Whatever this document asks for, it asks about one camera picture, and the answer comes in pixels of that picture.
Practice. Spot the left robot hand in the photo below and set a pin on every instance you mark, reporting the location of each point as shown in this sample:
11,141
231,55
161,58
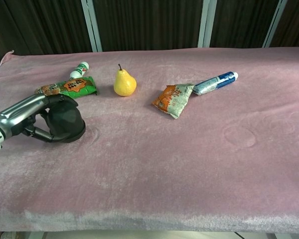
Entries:
27,112

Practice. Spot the black round cup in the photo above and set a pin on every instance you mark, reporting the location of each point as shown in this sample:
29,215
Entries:
64,122

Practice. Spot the green snack packet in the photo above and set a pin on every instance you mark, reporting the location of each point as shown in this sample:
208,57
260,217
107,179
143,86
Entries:
72,87

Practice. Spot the small white green bottle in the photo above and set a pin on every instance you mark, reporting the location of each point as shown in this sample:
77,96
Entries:
79,70

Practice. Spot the yellow pear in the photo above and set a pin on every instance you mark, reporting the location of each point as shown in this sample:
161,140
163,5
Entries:
124,83

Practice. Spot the pink velvet table cloth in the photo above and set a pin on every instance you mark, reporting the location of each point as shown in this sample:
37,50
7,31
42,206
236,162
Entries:
149,139

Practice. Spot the orange white snack packet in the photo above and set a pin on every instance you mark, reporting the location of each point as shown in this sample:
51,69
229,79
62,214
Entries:
173,99

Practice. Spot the blue white toothpaste tube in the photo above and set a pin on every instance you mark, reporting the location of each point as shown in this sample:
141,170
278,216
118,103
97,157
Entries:
214,83

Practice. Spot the white grey frame post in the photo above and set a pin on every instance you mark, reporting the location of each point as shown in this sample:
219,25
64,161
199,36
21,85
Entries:
206,23
91,25
272,23

